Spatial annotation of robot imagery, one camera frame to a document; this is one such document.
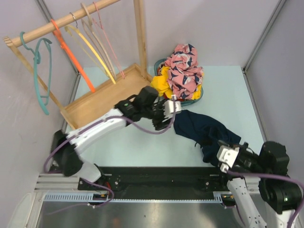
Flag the teal laundry basket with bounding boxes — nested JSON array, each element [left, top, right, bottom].
[[153, 58, 204, 106]]

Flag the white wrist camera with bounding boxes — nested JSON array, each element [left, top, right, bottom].
[[163, 95, 182, 118], [217, 140, 240, 173]]

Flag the pink wire hanger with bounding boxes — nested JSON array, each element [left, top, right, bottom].
[[93, 1, 125, 79]]

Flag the beige wooden hanger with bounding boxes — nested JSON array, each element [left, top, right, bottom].
[[80, 2, 116, 79]]

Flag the wooden clothes rack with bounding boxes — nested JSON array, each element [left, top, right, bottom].
[[3, 0, 152, 129]]

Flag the grey slotted cable duct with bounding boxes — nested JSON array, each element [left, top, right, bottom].
[[44, 192, 234, 203]]

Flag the orange hanger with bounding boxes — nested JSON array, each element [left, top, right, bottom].
[[50, 19, 95, 93]]

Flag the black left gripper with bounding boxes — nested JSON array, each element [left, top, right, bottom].
[[142, 98, 173, 131]]

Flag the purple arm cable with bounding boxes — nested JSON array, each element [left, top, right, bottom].
[[224, 166, 304, 228], [44, 95, 178, 173]]

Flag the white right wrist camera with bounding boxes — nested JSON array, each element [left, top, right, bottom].
[[217, 140, 240, 173]]

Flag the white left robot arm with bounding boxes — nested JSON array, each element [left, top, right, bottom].
[[50, 86, 181, 190]]

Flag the yellow garment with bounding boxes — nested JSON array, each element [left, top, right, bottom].
[[151, 66, 204, 100]]

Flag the navy blue shorts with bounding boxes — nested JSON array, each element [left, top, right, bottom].
[[173, 110, 241, 167]]

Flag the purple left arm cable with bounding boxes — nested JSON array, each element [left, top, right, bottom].
[[44, 95, 178, 173]]

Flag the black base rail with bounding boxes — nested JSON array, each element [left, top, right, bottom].
[[76, 166, 238, 200]]

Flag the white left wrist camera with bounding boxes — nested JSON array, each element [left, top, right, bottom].
[[163, 95, 182, 118]]

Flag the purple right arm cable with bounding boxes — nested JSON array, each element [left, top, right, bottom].
[[224, 166, 304, 228]]

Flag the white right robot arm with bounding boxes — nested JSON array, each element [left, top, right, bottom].
[[219, 141, 304, 228]]

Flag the pink patterned garment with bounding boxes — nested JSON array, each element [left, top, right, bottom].
[[164, 44, 204, 100]]

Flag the yellow hanger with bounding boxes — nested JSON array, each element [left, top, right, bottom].
[[64, 12, 116, 85]]

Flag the teal hanger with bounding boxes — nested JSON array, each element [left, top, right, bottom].
[[19, 31, 53, 115]]

